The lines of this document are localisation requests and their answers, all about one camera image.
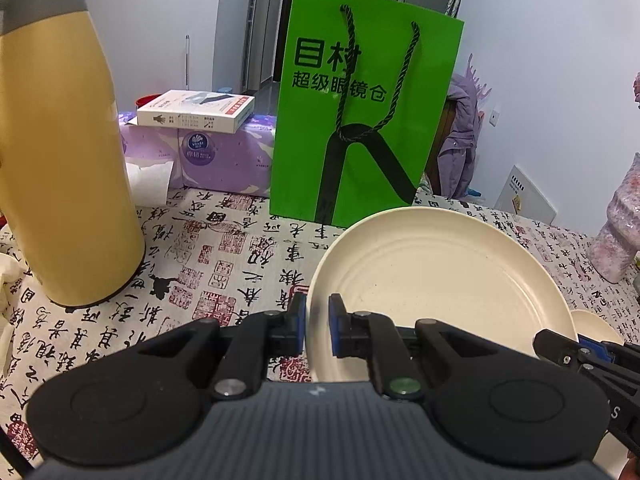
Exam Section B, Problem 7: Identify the yellow thermos jug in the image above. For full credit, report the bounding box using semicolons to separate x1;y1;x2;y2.
0;0;146;308

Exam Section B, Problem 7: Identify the white sign board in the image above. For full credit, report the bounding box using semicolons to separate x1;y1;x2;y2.
495;165;558;226

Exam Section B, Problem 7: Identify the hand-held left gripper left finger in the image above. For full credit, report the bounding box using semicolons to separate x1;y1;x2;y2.
137;292;308;401

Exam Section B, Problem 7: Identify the cream round plate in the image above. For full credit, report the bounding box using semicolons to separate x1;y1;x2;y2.
305;206;578;383
570;309;626;346

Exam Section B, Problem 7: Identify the green paper bag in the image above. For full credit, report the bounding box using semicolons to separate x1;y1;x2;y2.
270;0;465;228

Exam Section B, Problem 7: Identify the black cable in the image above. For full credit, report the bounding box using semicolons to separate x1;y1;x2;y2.
0;430;31;480

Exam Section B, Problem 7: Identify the white flat cardboard box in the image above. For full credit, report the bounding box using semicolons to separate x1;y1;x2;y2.
136;90;256;135

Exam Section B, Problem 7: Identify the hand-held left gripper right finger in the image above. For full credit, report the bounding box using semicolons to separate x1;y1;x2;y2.
327;294;501;402

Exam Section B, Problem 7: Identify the brown wooden chair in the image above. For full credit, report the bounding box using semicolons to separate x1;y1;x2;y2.
425;100;451;186

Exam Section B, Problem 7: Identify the purple padded jacket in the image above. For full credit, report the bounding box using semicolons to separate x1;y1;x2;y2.
437;72;483;198

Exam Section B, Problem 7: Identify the white tissue paper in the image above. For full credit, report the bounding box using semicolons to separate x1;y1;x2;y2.
125;160;173;206

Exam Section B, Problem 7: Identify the pink textured vase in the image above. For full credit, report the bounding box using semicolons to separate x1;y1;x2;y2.
586;152;640;283

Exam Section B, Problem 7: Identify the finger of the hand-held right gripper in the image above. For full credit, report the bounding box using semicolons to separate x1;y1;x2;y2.
532;329;583;368
580;341;640;368

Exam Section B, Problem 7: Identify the purple leaf wall decal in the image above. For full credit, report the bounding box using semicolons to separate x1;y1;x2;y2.
465;52;493;111

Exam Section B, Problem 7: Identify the purple tissue pack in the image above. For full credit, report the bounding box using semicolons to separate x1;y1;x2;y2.
119;112;277;196

